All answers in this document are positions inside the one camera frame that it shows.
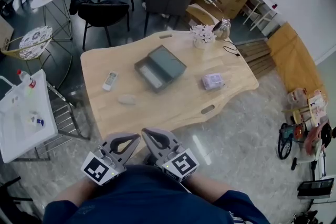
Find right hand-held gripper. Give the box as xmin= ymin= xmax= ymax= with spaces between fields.
xmin=141 ymin=127 xmax=200 ymax=183

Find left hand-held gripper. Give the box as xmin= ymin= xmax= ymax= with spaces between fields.
xmin=80 ymin=132 xmax=141 ymax=186

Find white remote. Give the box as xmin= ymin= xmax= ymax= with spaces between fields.
xmin=102 ymin=70 xmax=119 ymax=92

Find dark grey box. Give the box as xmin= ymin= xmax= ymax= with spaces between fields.
xmin=134 ymin=45 xmax=187 ymax=94

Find person's left forearm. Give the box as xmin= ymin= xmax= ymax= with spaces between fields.
xmin=54 ymin=178 xmax=102 ymax=208

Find person's right forearm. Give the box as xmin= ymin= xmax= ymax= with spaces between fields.
xmin=181 ymin=173 xmax=230 ymax=204

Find flat cardboard box blue print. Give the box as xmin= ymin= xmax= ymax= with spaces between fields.
xmin=0 ymin=15 xmax=14 ymax=52

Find light wooden table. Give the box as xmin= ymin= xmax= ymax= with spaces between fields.
xmin=80 ymin=30 xmax=259 ymax=153

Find white oval case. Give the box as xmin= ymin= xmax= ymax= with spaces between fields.
xmin=117 ymin=94 xmax=137 ymax=105

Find person's blue shirt torso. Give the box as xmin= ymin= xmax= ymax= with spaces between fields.
xmin=41 ymin=164 xmax=263 ymax=224

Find purple tissue packet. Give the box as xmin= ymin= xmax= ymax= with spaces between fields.
xmin=201 ymin=72 xmax=226 ymax=91

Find white plastic table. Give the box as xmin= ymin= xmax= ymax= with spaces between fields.
xmin=0 ymin=69 xmax=59 ymax=164

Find white flowers in vase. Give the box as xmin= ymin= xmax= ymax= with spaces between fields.
xmin=190 ymin=24 xmax=217 ymax=50

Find clear bottle with red cap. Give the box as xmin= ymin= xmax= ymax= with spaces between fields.
xmin=16 ymin=69 xmax=37 ymax=90

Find teal children's bicycle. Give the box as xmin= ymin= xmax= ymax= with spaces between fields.
xmin=278 ymin=122 xmax=307 ymax=160

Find dark wooden pallet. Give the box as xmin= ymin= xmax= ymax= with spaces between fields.
xmin=235 ymin=38 xmax=276 ymax=79

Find glass teapot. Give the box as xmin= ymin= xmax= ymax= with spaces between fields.
xmin=212 ymin=17 xmax=232 ymax=40

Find black armchair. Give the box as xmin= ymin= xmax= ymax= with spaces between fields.
xmin=68 ymin=0 xmax=131 ymax=50

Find clear plastic water jug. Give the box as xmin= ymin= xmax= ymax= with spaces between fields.
xmin=287 ymin=88 xmax=308 ymax=105

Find pink children's ride-on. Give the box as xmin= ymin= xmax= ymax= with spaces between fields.
xmin=291 ymin=120 xmax=334 ymax=171

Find yellow cardboard panel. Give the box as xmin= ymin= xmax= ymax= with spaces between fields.
xmin=266 ymin=22 xmax=328 ymax=99

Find black screen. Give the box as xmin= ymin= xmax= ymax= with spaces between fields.
xmin=297 ymin=177 xmax=335 ymax=200

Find white paper bag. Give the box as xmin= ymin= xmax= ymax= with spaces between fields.
xmin=307 ymin=90 xmax=329 ymax=126

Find white desk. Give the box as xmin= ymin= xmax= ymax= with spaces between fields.
xmin=241 ymin=0 xmax=280 ymax=32

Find black cable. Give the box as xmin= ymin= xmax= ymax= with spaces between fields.
xmin=223 ymin=39 xmax=241 ymax=58

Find patterned gold wire chair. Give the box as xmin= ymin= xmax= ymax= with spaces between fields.
xmin=1 ymin=25 xmax=73 ymax=82

